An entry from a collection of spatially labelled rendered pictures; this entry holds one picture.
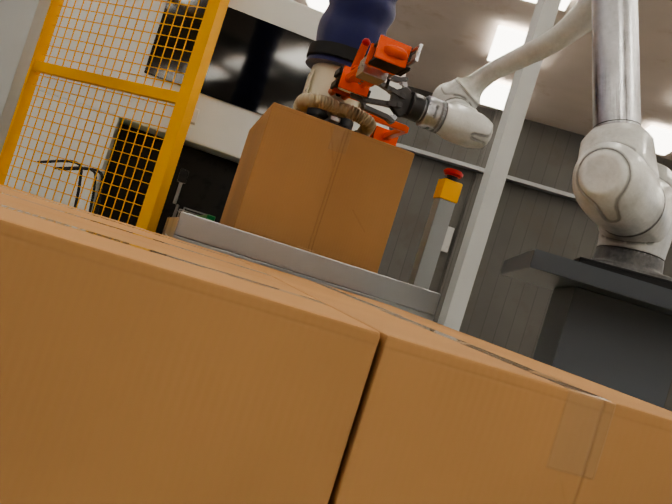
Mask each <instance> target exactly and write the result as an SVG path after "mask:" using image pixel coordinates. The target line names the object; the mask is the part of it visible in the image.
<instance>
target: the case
mask: <svg viewBox="0 0 672 504"><path fill-rule="evenodd" d="M414 155H415V154H414V153H413V152H410V151H407V150H405V149H402V148H399V147H396V146H394V145H391V144H388V143H385V142H383V141H380V140H377V139H374V138H372V137H369V136H366V135H363V134H361V133H358V132H355V131H352V130H350V129H347V128H344V127H341V126H339V125H336V124H333V123H330V122H328V121H325V120H322V119H319V118H317V117H314V116H311V115H308V114H306V113H303V112H300V111H297V110H295V109H292V108H289V107H286V106H284V105H281V104H278V103H275V102H274V103H273V104H272V105H271V106H270V107H269V108H268V109H267V111H266V112H265V113H264V114H263V115H262V116H261V117H260V119H259V120H258V121H257V122H256V123H255V124H254V125H253V127H252V128H251V129H250V130H249V132H248V136H247V139H246V142H245V145H244V148H243V151H242V154H241V157H240V160H239V164H238V167H237V170H236V173H235V176H234V179H233V182H232V185H231V188H230V192H229V195H228V198H227V201H226V204H225V207H224V210H223V213H222V217H221V220H220V223H221V224H224V225H227V226H230V227H233V228H236V229H239V230H243V231H246V232H249V233H252V234H255V235H258V236H261V237H264V238H268V239H271V240H274V241H277V242H280V243H283V244H286V245H290V246H293V247H296V248H299V249H302V250H305V251H308V252H311V253H315V254H318V255H321V256H324V257H327V258H330V259H333V260H336V261H340V262H343V263H346V264H349V265H352V266H355V267H358V268H362V269H365V270H368V271H371V272H374V273H377V272H378V269H379V266H380V263H381V260H382V256H383V253H384V250H385V247H386V244H387V241H388V237H389V234H390V231H391V228H392V225H393V221H394V218H395V215H396V212H397V209H398V206H399V202H400V199H401V196H402V193H403V190H404V187H405V183H406V180H407V177H408V174H409V171H410V167H411V164H412V161H413V158H414Z"/></svg>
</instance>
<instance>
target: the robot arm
mask: <svg viewBox="0 0 672 504"><path fill-rule="evenodd" d="M590 31H592V112H593V129H592V130H591V131H590V132H589V133H588V134H587V135H586V136H585V137H584V138H583V140H582V141H581V143H580V149H579V155H578V160H577V163H576V165H575V167H574V170H573V175H572V188H573V193H574V196H575V198H576V200H577V202H578V204H579V206H580V207H581V208H582V210H583V211H584V212H585V214H586V215H587V216H588V217H589V218H590V219H591V220H592V221H593V222H594V223H596V224H597V225H598V230H599V237H598V243H597V247H596V250H595V253H594V256H593V258H592V259H591V260H595V261H599V262H602V263H606V264H610V265H613V266H617V267H621V268H625V269H628V270H632V271H636V272H640V273H643V274H647V275H651V276H655V277H658V278H662V279H666V280H670V281H672V278H671V277H669V276H666V275H663V270H664V263H665V259H666V256H667V253H668V250H669V248H670V244H671V241H672V171H671V170H670V169H669V168H668V167H666V166H664V165H662V164H660V163H657V159H656V151H655V143H654V138H653V137H652V135H651V134H650V133H649V132H648V131H646V130H645V129H644V128H643V127H641V97H640V57H639V17H638V0H578V1H577V2H576V3H575V5H574V6H573V7H572V8H571V9H570V10H569V12H568V13H567V14H566V15H565V16H564V17H563V18H562V19H561V20H560V21H559V22H558V23H557V24H556V25H555V26H554V27H552V28H551V29H550V30H548V31H547V32H545V33H544V34H542V35H540V36H538V37H537V38H535V39H533V40H531V41H529V42H527V43H525V44H523V45H522V46H520V47H518V48H516V49H514V50H512V51H510V52H508V53H506V54H504V55H502V56H500V57H499V58H497V59H495V60H493V61H491V62H489V63H488V64H486V65H484V66H483V67H481V68H480V69H478V70H477V71H475V72H474V73H472V74H471V75H469V76H467V77H463V78H460V77H457V78H455V79H454V80H452V81H450V82H446V83H443V84H441V85H439V86H438V87H437V88H436V89H435V90H434V92H433V94H432V96H430V95H429V96H427V97H425V96H423V95H421V94H418V93H416V92H413V91H411V90H410V89H409V88H408V86H407V81H408V80H409V79H408V77H399V76H396V75H395V76H393V77H391V80H390V81H392V82H395V83H399V85H401V86H403V88H401V89H396V88H394V87H391V86H390V85H389V86H388V89H386V88H385V85H386V83H385V82H384V83H382V84H380V85H379V86H378V87H380V88H382V89H383V90H385V91H386V92H387V93H388V94H390V100H389V101H385V100H379V99H374V98H367V97H363V96H361V95H358V94H356V93H353V92H350V91H348V90H345V89H343V88H340V87H338V89H339V90H342V91H344V92H347V93H350V96H349V97H350V98H352V99H355V100H357V101H359V102H360V103H361V106H360V109H361V110H363V111H366V112H368V113H370V114H372V115H375V116H377V117H379V118H381V119H384V120H385V121H386V122H387V123H388V124H393V123H394V122H395V120H396V119H397V118H400V117H402V118H405V119H407V120H410V121H412V122H416V125H417V126H418V127H421V128H424V129H426V130H428V131H430V132H433V133H435V134H437V135H439V136H440V137H441V138H443V139H445V140H447V141H449V142H451V143H454V144H456V145H459V146H463V147H467V148H473V149H481V148H483V147H484V146H485V145H486V144H487V143H488V142H489V141H490V139H491V137H492V133H493V123H492V122H491V121H490V120H489V119H488V118H487V117H486V116H484V115H483V114H481V113H479V112H478V111H477V110H476V108H477V107H478V105H479V104H480V98H481V95H482V93H483V92H484V90H485V89H486V88H487V87H488V86H490V85H491V84H492V83H493V82H495V81H496V80H498V79H500V78H502V77H504V76H506V75H508V74H511V73H513V72H515V71H518V70H520V69H522V68H525V67H527V66H529V65H532V64H534V63H536V62H538V61H541V60H543V59H545V58H547V57H549V56H551V55H553V54H555V53H557V52H559V51H560V50H562V49H564V48H565V47H567V46H569V45H570V44H572V43H573V42H575V41H576V40H578V39H579V38H581V37H582V36H584V35H585V34H587V33H589V32H590ZM366 104H372V105H378V106H383V107H387V108H390V110H391V111H392V113H393V114H394V115H388V114H386V113H384V112H382V111H379V110H377V109H375V108H373V107H370V106H368V105H366Z"/></svg>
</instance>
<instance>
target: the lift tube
mask: <svg viewBox="0 0 672 504"><path fill-rule="evenodd" d="M397 1H398V0H329V5H328V7H327V9H326V10H325V12H324V13H323V15H322V17H321V19H320V21H319V24H318V29H317V35H316V41H318V40H325V41H333V42H337V43H341V44H345V45H348V46H351V47H353V48H356V49H358V50H359V47H360V45H361V43H362V40H363V39H364V38H368V39H369V40H370V45H371V43H374V44H375V43H376V42H377V41H378V40H379V38H380V36H381V35H384V36H386V32H387V30H388V28H389V27H390V26H391V24H392V23H393V21H394V19H395V16H396V2H397ZM370 45H369V47H368V49H367V51H366V53H367V54H368V51H369V48H370ZM305 63H306V65H307V66H308V67H309V68H310V69H312V67H313V65H314V64H316V63H330V64H335V65H338V66H342V67H344V66H345V65H346V66H348V67H351V65H352V62H350V61H347V60H344V59H341V58H338V57H335V56H330V55H324V54H311V55H308V57H307V59H306V61H305Z"/></svg>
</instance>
